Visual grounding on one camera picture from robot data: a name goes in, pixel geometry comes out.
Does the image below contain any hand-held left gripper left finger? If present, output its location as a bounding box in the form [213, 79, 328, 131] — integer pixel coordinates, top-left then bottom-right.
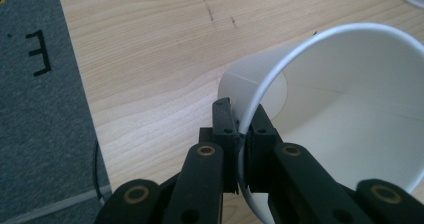
[199, 96, 241, 195]

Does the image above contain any black tape floor mark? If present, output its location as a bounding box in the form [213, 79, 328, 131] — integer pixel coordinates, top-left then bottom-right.
[25, 29, 53, 78]

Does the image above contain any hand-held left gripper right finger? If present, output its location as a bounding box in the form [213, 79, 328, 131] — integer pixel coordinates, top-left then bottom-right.
[244, 103, 283, 194]

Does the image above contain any long grey tape strip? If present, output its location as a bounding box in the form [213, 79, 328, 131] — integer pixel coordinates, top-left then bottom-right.
[0, 183, 113, 224]

